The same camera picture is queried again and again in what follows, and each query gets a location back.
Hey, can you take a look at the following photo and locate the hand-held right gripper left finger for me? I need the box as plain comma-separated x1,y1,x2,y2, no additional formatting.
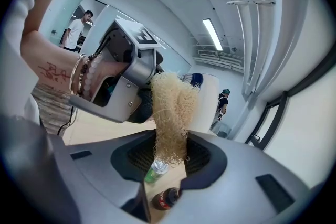
64,129,159,224

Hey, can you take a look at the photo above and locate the yellow-green bottle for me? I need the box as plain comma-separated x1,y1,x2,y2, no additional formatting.
143,159,170,185

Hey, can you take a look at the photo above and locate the dark bead bracelet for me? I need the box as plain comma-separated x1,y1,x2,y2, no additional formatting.
78,52,98,97

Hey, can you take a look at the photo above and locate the black window frame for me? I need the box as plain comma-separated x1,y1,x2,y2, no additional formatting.
245,41,336,150

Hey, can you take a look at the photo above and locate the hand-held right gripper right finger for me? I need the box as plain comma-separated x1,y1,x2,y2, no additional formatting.
167,131,311,224

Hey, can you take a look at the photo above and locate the beige sponge cloth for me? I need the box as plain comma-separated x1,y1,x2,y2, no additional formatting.
149,72,200,165

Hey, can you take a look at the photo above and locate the white bead bracelet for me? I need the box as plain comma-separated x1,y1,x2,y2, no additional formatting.
83,56,105,100

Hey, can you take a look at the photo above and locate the person's left hand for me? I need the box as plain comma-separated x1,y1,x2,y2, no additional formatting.
89,60,128,95

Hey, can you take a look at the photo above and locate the gold bangle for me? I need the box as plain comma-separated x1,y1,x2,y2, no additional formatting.
68,53,87,95

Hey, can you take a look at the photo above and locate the brown bottle red cap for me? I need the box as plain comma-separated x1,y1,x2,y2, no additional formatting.
151,187,183,211

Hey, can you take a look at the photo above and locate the ceiling light panel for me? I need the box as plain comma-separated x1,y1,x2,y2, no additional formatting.
202,18,224,51

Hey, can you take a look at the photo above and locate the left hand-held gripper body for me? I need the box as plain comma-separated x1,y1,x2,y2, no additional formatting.
68,18,165,124

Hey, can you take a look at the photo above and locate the person's white shirt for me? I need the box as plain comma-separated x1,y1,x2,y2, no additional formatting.
6,0,83,42

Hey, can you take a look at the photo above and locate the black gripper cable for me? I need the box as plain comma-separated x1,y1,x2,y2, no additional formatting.
57,106,77,136

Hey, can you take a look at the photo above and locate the white ceiling air vent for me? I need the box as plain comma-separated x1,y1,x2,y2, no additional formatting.
196,49,245,70

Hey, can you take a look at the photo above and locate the person's left forearm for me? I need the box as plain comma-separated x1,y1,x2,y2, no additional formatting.
19,0,85,94

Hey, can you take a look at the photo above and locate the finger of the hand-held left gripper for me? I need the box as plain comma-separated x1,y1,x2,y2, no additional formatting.
128,86,155,124

